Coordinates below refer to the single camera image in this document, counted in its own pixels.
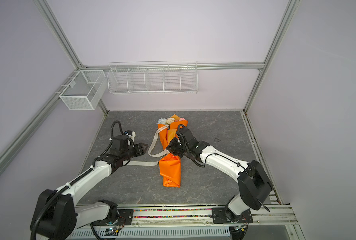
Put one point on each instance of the white fake rose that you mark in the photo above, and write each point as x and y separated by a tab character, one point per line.
162	121

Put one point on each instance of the white wire shelf basket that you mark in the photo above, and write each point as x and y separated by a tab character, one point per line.
153	77

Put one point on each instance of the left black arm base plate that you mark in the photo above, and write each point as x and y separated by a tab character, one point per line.
122	217

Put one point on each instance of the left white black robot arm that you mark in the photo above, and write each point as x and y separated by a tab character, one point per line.
57	215

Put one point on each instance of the white slotted cable duct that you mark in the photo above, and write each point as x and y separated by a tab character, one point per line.
163	233

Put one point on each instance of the orange wrapping paper sheet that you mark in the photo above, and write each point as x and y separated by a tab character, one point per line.
170	165

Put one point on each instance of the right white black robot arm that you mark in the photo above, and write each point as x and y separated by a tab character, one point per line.
253	182

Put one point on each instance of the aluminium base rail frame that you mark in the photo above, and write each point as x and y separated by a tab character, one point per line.
279	217

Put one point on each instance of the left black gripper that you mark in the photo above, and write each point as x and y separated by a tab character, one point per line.
139	149

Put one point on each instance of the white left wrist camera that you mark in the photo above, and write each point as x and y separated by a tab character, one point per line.
130	134

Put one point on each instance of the cream fake rose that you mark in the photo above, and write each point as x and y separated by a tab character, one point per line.
170	121

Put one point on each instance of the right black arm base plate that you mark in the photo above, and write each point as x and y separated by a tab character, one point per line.
224	216

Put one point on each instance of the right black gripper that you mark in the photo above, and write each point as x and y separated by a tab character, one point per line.
171	147

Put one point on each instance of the white mesh box basket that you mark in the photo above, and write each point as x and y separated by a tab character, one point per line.
85	90

